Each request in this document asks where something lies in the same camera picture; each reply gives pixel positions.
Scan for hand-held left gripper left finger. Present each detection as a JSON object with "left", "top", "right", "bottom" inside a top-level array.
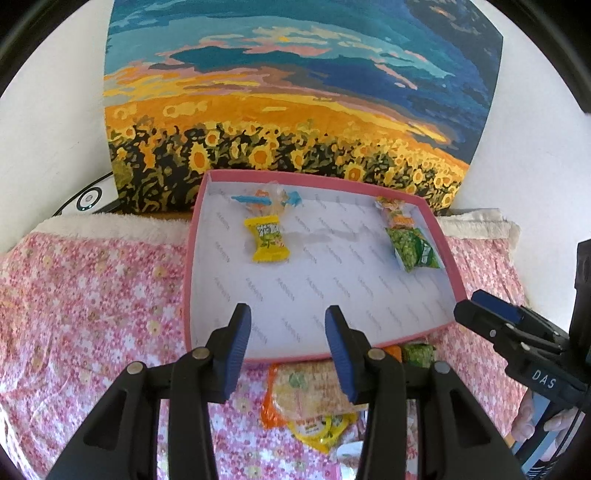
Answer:
[{"left": 46, "top": 303, "right": 252, "bottom": 480}]

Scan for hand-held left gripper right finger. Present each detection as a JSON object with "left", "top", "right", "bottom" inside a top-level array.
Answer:
[{"left": 325, "top": 305, "right": 527, "bottom": 480}]

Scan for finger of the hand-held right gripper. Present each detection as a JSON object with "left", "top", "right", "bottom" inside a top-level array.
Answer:
[
  {"left": 471, "top": 290, "right": 568, "bottom": 344},
  {"left": 455, "top": 300, "right": 561, "bottom": 367}
]

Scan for cracker packet with orange ends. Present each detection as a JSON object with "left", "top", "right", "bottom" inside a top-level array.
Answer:
[{"left": 261, "top": 360, "right": 370, "bottom": 428}]

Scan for pink cardboard box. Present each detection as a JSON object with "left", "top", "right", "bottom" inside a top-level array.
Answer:
[{"left": 184, "top": 170, "right": 468, "bottom": 363}]

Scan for green snack packet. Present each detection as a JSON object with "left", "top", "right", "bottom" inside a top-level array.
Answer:
[
  {"left": 401, "top": 344, "right": 437, "bottom": 367},
  {"left": 385, "top": 227, "right": 445, "bottom": 273}
]

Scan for yellow snack packet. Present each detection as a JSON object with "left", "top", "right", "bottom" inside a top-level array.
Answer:
[
  {"left": 243, "top": 215, "right": 291, "bottom": 265},
  {"left": 288, "top": 412, "right": 358, "bottom": 455}
]

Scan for pink jelly pouch white cap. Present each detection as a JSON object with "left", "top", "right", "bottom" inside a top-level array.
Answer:
[{"left": 335, "top": 438, "right": 370, "bottom": 480}]

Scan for small orange snack packet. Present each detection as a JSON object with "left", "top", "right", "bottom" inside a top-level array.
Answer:
[{"left": 375, "top": 196, "right": 416, "bottom": 229}]

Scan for clear candy bag blue ends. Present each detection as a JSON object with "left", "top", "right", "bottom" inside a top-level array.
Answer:
[{"left": 231, "top": 182, "right": 303, "bottom": 217}]

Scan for person's right hand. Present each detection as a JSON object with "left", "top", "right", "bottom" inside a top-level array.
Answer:
[{"left": 512, "top": 397, "right": 580, "bottom": 446}]

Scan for pink floral blanket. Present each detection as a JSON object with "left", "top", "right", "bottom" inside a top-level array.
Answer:
[{"left": 0, "top": 226, "right": 529, "bottom": 480}]

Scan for white round device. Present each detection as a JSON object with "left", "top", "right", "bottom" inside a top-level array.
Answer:
[{"left": 53, "top": 171, "right": 122, "bottom": 217}]

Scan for sunflower field painting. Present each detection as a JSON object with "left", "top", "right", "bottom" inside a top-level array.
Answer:
[{"left": 104, "top": 0, "right": 504, "bottom": 215}]

